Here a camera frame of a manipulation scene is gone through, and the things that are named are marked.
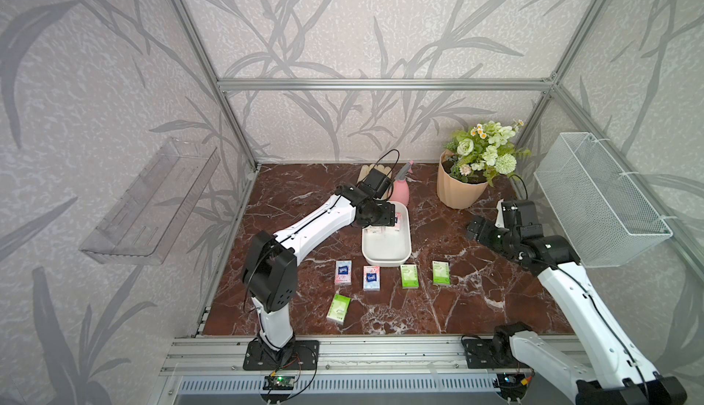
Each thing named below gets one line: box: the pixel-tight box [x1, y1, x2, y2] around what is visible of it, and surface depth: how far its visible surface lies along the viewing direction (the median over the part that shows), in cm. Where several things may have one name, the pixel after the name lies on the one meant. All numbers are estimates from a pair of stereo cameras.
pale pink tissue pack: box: [363, 223, 401, 235], surface depth 98 cm
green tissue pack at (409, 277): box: [399, 263, 419, 289], surface depth 87 cm
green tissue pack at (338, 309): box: [326, 293, 352, 326], surface depth 81 cm
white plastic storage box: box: [361, 201, 412, 268], surface depth 96 cm
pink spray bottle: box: [388, 160, 415, 206], surface depth 101 cm
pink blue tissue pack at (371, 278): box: [363, 265, 381, 292], surface depth 87 cm
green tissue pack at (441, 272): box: [431, 260, 451, 285], surface depth 88 cm
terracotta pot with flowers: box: [437, 120, 531, 209], surface depth 88 cm
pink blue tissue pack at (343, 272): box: [334, 260, 352, 285], surface depth 88 cm
